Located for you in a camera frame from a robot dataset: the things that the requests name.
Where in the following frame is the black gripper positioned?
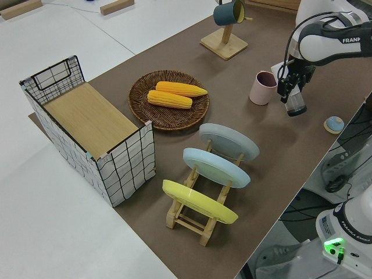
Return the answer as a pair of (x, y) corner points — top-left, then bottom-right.
(277, 56), (316, 103)

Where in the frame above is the clear drinking glass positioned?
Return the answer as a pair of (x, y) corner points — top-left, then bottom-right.
(283, 87), (307, 117)

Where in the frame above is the pink mug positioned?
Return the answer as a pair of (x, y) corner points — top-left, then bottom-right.
(249, 70), (278, 106)

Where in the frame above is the wooden mug rack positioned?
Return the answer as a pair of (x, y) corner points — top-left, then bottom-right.
(199, 0), (253, 61)

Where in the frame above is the grey plate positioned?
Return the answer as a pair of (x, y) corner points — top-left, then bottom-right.
(199, 123), (260, 161)

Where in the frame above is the brown table mat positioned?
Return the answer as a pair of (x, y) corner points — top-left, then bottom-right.
(28, 0), (372, 279)

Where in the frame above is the dark blue mug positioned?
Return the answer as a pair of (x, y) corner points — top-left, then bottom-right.
(213, 0), (246, 26)

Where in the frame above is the yellow corn cob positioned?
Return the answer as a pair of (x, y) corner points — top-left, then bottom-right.
(155, 81), (209, 98)
(147, 90), (194, 110)

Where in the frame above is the light blue plate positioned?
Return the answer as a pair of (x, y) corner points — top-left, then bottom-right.
(183, 147), (251, 189)

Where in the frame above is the round wicker basket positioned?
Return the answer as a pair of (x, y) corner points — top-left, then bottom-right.
(128, 70), (210, 131)

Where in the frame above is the yellow plate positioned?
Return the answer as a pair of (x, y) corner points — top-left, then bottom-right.
(162, 179), (239, 224)

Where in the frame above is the wooden plate rack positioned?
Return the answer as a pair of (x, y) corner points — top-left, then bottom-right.
(166, 138), (245, 247)

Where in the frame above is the light wooden block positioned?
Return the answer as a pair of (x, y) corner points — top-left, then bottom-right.
(99, 0), (135, 16)
(0, 0), (43, 21)

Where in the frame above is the wooden basket lid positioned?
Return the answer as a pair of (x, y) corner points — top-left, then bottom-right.
(42, 82), (139, 155)

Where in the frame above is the white wrist mount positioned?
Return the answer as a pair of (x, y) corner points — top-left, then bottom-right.
(271, 60), (291, 77)

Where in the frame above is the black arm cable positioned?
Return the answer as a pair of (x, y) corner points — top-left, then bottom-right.
(277, 10), (363, 85)

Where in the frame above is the black wire storage basket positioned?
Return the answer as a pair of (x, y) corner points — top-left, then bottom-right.
(19, 55), (157, 208)

